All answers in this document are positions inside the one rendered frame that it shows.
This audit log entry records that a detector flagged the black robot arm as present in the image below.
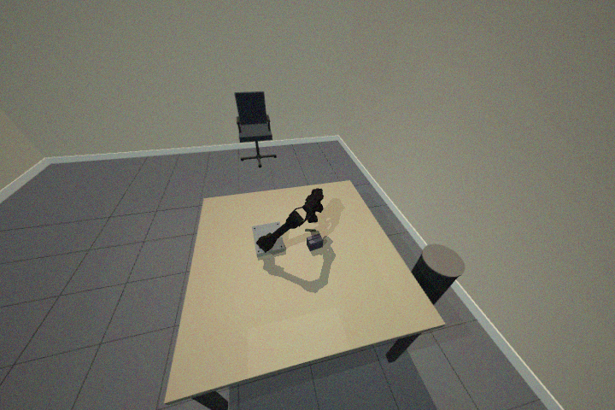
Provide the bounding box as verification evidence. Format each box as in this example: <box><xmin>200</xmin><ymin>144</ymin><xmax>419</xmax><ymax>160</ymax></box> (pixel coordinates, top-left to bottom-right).
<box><xmin>256</xmin><ymin>188</ymin><xmax>324</xmax><ymax>253</ymax></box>

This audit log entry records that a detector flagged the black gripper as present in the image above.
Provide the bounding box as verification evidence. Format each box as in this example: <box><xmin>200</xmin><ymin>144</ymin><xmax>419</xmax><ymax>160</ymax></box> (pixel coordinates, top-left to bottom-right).
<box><xmin>307</xmin><ymin>204</ymin><xmax>318</xmax><ymax>223</ymax></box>

